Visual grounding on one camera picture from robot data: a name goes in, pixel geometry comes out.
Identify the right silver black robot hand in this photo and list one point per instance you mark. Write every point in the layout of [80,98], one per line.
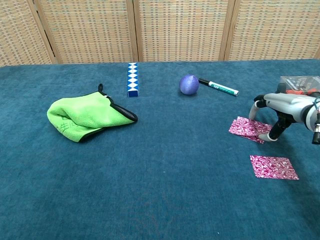
[285,102]

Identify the pink patterned card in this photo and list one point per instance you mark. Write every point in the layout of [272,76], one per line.
[243,127]
[273,167]

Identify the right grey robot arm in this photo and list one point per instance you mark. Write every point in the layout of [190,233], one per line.
[312,117]

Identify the clear box of red pieces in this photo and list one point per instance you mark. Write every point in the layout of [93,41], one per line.
[300,83]

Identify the teal marker pen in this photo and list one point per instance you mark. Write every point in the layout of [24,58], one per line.
[220,87]

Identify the purple ball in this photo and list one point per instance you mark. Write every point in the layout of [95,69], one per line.
[189,85]

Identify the woven wooden folding screen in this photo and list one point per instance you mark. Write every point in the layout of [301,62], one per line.
[175,30]

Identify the blue felt table cover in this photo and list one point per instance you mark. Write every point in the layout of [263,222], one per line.
[150,175]

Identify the blue white snake puzzle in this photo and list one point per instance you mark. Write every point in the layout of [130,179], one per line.
[132,80]

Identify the green microfiber cloth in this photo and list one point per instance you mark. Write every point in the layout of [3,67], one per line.
[82,112]

